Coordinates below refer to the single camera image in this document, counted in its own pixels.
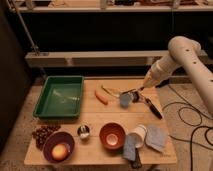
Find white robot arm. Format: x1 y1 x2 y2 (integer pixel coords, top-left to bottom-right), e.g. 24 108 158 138
143 36 213 116

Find small metal cup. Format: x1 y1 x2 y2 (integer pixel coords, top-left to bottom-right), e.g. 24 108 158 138
77 125 90 140

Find green plastic tray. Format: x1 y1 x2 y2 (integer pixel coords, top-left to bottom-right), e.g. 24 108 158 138
33 76 84 119

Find orange carrot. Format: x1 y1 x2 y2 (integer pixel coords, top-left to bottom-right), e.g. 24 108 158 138
94 90 108 105

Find black cables on floor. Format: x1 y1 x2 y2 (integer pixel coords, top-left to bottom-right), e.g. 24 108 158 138
162 83 213 168

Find purple bowl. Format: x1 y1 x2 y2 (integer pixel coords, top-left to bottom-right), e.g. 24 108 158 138
43 132 75 163

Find bunch of dark grapes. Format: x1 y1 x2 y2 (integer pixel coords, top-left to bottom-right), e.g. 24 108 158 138
32 125 61 150

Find grey sponge right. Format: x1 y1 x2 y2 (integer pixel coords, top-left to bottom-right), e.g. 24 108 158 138
145 125 167 152

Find blue measuring spoon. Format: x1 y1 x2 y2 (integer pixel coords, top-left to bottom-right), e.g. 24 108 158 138
119 93 132 108

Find orange bowl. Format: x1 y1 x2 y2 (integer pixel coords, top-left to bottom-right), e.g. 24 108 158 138
99 123 126 150

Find blue grey sponge front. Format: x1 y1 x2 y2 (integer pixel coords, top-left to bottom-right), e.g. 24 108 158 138
122 134 136 161

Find yellow orange fruit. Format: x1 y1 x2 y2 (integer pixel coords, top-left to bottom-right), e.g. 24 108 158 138
51 144 68 161

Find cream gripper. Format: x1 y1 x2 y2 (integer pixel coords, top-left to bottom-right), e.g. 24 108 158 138
143 71 155 88

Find wooden table board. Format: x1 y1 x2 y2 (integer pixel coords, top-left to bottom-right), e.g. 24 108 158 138
24 79 177 166

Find grey metal shelf beam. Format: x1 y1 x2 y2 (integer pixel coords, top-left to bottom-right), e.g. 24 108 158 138
25 50 168 68

